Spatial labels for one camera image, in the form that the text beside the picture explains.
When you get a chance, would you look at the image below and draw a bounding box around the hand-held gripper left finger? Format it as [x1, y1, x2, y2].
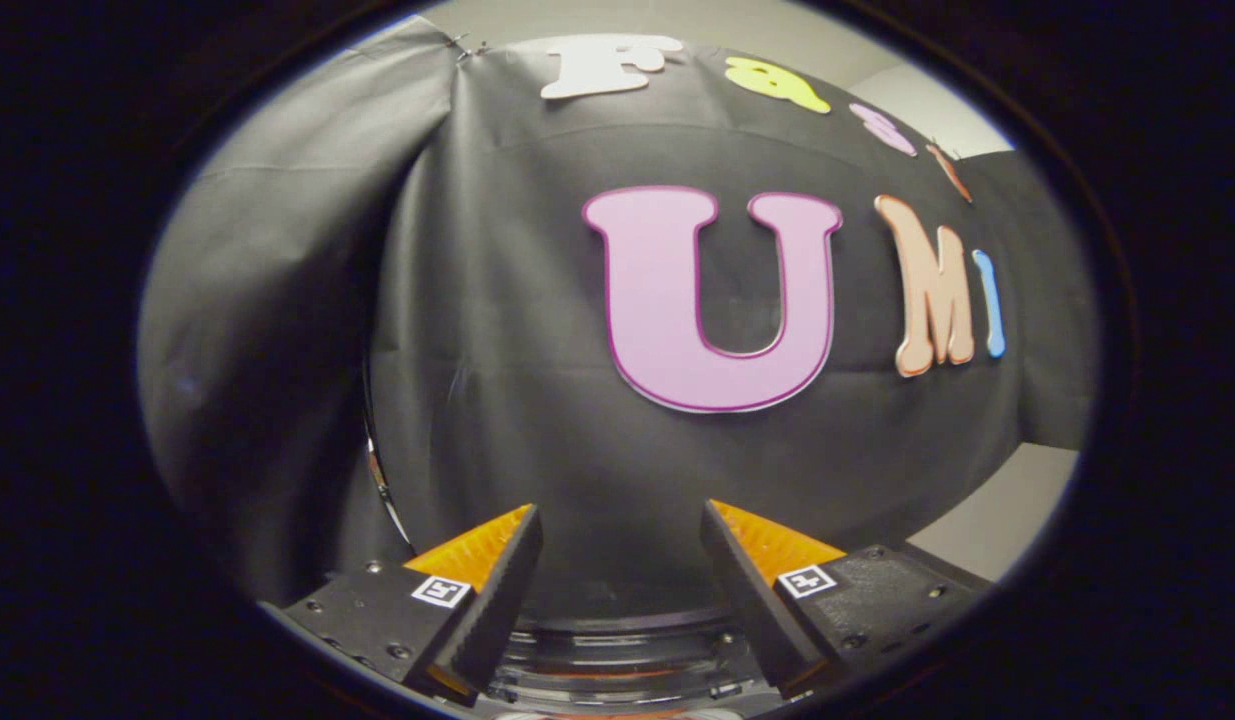
[265, 503, 545, 703]

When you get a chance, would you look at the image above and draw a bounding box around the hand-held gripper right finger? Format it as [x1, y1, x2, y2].
[700, 499, 990, 701]

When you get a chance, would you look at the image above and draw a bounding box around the grey washing machine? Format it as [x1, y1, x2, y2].
[475, 600, 780, 720]

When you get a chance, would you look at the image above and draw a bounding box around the beige cabinet with grey top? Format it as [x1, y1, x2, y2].
[907, 440, 1080, 583]

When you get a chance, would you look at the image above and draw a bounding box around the black backdrop cloth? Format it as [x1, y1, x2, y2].
[137, 15, 1098, 606]

